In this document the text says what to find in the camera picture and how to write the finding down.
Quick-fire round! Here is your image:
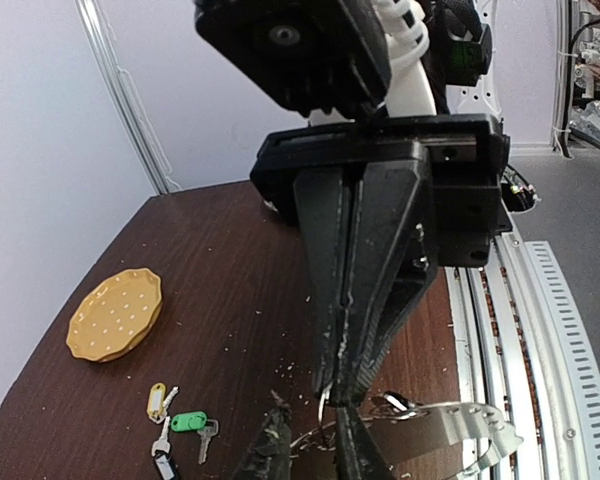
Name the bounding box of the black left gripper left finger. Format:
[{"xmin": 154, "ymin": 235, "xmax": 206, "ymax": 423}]
[{"xmin": 232, "ymin": 390, "xmax": 292, "ymax": 480}]

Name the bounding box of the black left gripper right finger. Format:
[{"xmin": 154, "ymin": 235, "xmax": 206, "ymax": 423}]
[{"xmin": 335, "ymin": 406, "xmax": 394, "ymax": 480}]

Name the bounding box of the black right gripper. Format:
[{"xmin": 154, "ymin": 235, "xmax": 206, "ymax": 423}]
[{"xmin": 195, "ymin": 1, "xmax": 509, "ymax": 406}]

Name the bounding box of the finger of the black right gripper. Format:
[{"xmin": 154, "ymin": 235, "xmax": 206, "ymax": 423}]
[{"xmin": 293, "ymin": 168, "xmax": 351, "ymax": 395}]

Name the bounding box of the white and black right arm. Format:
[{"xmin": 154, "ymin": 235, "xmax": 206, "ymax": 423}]
[{"xmin": 195, "ymin": 1, "xmax": 510, "ymax": 406}]

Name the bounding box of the green tag key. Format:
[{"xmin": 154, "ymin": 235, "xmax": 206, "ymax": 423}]
[{"xmin": 170, "ymin": 410, "xmax": 220, "ymax": 465}]

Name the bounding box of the black tag key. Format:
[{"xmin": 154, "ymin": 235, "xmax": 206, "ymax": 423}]
[{"xmin": 151, "ymin": 416, "xmax": 181, "ymax": 480}]

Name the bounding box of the yellow tag key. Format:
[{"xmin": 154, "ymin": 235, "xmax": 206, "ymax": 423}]
[{"xmin": 146, "ymin": 382, "xmax": 179, "ymax": 424}]

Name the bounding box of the yellow polka dot plate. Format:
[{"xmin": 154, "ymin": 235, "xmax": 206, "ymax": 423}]
[{"xmin": 66, "ymin": 268, "xmax": 163, "ymax": 363}]

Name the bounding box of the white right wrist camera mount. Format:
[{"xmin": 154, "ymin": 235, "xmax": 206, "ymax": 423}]
[{"xmin": 307, "ymin": 0, "xmax": 439, "ymax": 126}]

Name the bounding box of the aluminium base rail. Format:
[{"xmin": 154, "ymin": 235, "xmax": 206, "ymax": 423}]
[{"xmin": 445, "ymin": 231, "xmax": 600, "ymax": 479}]

